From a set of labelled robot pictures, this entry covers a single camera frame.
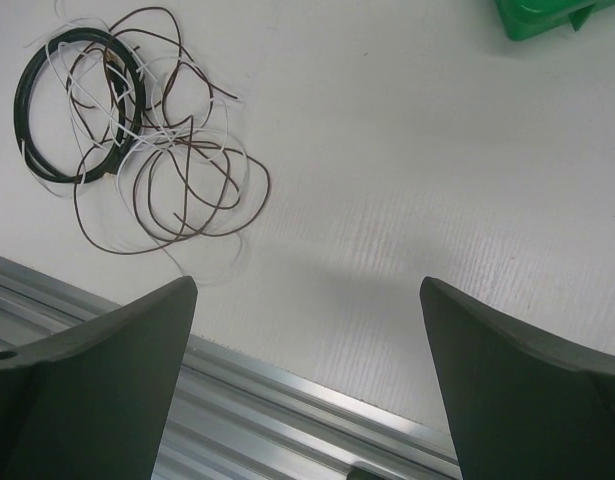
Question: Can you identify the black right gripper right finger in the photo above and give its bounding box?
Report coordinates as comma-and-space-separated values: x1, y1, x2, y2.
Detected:
420, 277, 615, 479

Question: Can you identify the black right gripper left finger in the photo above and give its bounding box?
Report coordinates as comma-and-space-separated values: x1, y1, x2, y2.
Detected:
0, 276, 197, 479

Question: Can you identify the aluminium mounting rail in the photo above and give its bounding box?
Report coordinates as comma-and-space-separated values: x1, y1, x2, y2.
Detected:
0, 257, 461, 479

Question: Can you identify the thin brown wire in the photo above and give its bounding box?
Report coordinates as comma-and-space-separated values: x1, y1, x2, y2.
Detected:
66, 5, 272, 256

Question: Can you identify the green plastic tray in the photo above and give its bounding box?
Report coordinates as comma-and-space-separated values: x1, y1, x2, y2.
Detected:
494, 0, 615, 41

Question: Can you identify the thin white wire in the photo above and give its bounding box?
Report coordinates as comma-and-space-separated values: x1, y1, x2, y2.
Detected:
20, 4, 251, 289

